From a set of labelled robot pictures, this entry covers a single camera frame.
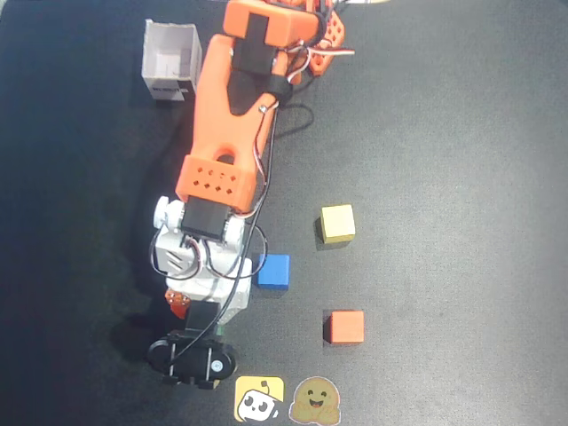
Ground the red white servo wire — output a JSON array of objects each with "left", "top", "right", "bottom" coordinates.
[
  {"left": 283, "top": 39, "right": 356, "bottom": 85},
  {"left": 241, "top": 128, "right": 270, "bottom": 218}
]

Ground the yellow robot sticker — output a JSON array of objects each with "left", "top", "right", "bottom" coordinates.
[{"left": 233, "top": 375, "right": 286, "bottom": 422}]

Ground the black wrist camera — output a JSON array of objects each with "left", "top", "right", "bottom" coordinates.
[{"left": 147, "top": 328, "right": 237, "bottom": 391}]

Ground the blue wooden cube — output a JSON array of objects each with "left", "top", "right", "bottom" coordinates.
[{"left": 256, "top": 254, "right": 291, "bottom": 290}]

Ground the yellow wooden cube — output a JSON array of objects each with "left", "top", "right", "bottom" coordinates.
[{"left": 319, "top": 203, "right": 356, "bottom": 244}]

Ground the white cardboard box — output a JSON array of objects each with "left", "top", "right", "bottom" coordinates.
[{"left": 141, "top": 19, "right": 203, "bottom": 102}]

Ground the black wrist servo wire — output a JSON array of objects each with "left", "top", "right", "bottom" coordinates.
[{"left": 148, "top": 230, "right": 267, "bottom": 285}]

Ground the hugging face emoji sticker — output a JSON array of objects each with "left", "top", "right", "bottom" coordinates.
[{"left": 288, "top": 375, "right": 343, "bottom": 423}]

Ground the orange robot base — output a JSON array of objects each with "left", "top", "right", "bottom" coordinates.
[{"left": 301, "top": 0, "right": 356, "bottom": 76}]

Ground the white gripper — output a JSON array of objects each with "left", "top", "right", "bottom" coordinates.
[{"left": 164, "top": 256, "right": 253, "bottom": 332}]

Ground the black fabric mat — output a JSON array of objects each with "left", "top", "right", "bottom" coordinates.
[{"left": 0, "top": 0, "right": 568, "bottom": 426}]

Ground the black camera cable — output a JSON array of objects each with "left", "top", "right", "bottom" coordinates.
[{"left": 170, "top": 99, "right": 314, "bottom": 378}]

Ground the orange wooden cube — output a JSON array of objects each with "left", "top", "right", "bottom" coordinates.
[{"left": 327, "top": 310, "right": 366, "bottom": 345}]

